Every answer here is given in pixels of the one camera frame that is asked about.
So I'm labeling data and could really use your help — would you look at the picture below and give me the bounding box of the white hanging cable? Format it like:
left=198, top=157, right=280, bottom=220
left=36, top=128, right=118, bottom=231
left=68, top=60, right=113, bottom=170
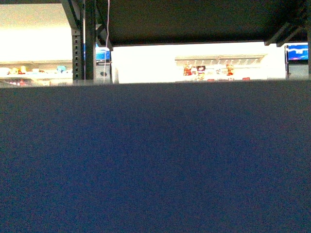
left=103, top=0, right=111, bottom=84

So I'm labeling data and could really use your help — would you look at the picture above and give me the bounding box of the white wall product display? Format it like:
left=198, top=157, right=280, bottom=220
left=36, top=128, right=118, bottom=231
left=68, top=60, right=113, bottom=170
left=175, top=54, right=267, bottom=82

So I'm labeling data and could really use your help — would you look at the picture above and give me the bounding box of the black metal shelf rack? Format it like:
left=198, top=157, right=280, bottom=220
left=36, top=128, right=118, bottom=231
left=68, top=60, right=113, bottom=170
left=0, top=0, right=311, bottom=233

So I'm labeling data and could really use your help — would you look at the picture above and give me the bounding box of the left drinks shelf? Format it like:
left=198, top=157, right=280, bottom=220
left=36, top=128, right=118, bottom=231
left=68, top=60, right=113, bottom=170
left=0, top=60, right=73, bottom=88

